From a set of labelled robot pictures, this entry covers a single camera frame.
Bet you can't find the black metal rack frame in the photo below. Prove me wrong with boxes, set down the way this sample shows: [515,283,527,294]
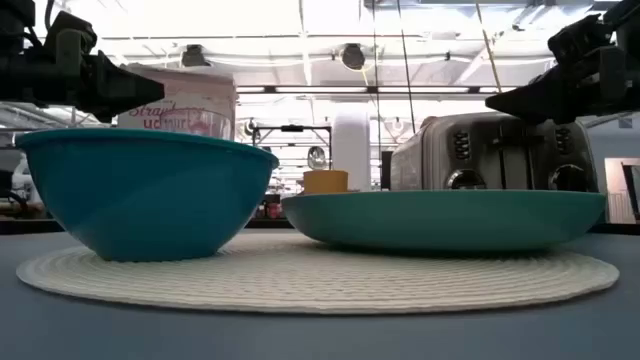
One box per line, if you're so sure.
[252,123,333,174]

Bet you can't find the silver four-slot toaster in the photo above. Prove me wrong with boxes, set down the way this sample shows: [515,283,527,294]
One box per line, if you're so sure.
[389,112,600,194]

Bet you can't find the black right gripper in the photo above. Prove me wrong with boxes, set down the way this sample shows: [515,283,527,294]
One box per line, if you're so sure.
[484,14,640,126]

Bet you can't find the thin black hanging cable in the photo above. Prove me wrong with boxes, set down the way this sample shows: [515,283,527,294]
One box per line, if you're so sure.
[371,0,382,191]

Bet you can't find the black ceiling fixture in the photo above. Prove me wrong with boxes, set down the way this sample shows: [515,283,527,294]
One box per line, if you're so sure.
[180,43,211,69]
[340,43,367,72]

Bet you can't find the yellow cable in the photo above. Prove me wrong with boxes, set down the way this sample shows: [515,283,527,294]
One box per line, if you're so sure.
[474,0,503,94]

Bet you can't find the white round pillar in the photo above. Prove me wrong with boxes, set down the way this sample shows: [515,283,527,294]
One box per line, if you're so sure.
[332,112,372,192]

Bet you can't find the pink strawberry yogurt cereal box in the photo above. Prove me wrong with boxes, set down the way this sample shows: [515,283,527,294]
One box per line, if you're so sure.
[117,63,237,141]

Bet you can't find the orange plastic cup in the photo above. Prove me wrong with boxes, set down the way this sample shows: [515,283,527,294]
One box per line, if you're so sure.
[302,169,350,195]

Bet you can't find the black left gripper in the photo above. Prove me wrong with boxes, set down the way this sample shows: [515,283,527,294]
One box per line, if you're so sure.
[29,12,165,123]

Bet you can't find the green plastic plate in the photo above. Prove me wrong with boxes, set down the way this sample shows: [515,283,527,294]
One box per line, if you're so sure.
[280,189,607,253]

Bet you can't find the white round woven placemat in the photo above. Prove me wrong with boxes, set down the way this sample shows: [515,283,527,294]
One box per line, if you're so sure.
[15,232,621,315]

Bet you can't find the white framed panel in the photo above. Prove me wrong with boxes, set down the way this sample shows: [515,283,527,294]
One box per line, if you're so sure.
[603,157,640,224]

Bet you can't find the black toaster power cable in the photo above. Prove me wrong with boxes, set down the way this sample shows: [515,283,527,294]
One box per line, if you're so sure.
[397,0,417,134]

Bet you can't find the teal plastic bowl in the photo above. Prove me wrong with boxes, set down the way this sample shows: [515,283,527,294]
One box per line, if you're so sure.
[14,128,280,263]

